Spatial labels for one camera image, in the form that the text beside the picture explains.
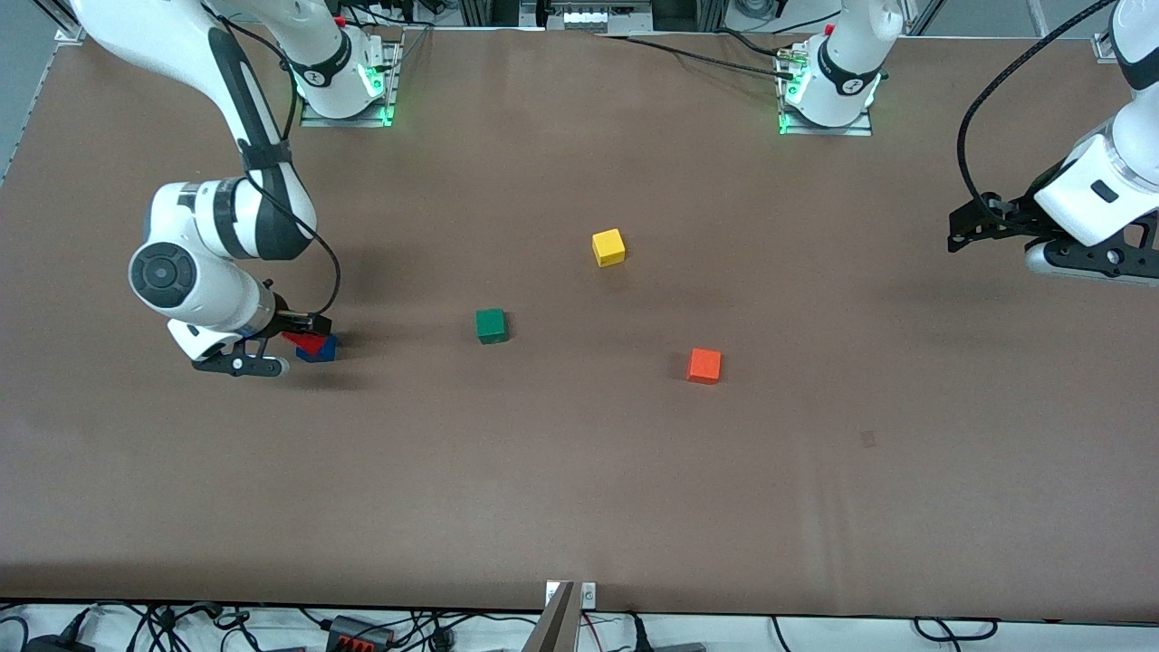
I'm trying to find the black connector with orange levers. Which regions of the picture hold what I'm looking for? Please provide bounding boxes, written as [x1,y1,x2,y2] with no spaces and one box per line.
[326,614,397,652]

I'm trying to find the metal box with white connectors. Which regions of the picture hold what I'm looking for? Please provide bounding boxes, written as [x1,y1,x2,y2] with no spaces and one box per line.
[521,0,655,35]

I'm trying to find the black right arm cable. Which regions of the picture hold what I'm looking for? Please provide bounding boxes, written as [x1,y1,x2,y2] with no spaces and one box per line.
[204,5,342,318]

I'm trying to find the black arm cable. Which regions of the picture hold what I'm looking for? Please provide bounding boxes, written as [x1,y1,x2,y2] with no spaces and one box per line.
[958,0,1119,205]
[204,5,342,318]

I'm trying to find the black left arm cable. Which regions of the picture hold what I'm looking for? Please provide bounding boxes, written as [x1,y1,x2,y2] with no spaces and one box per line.
[958,0,1119,205]

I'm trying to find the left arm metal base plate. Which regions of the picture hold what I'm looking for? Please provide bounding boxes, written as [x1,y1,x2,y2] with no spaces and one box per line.
[777,50,875,139]

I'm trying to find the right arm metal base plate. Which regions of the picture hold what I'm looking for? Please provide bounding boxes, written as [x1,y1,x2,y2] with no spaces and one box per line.
[299,36,404,128]

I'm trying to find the black cable lying on table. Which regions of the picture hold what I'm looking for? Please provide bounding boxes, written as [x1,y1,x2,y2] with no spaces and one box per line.
[593,32,798,81]

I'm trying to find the grey camera stand strut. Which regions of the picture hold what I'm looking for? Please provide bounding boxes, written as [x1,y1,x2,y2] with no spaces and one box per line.
[521,581,578,652]

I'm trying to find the black looped cable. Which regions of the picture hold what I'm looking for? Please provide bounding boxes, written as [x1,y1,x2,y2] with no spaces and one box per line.
[913,616,999,641]

